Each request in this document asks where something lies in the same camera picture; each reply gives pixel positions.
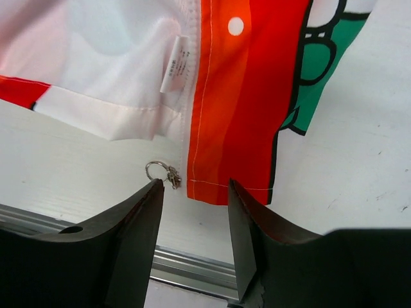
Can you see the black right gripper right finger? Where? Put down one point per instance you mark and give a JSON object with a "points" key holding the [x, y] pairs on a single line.
{"points": [[280, 264]]}

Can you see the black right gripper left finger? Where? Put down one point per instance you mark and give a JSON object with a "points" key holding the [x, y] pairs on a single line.
{"points": [[104, 261]]}

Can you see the red rainbow children's jacket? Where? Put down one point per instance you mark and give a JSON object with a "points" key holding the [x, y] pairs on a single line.
{"points": [[221, 78]]}

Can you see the aluminium table front rail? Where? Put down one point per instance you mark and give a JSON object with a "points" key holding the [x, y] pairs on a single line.
{"points": [[173, 267]]}

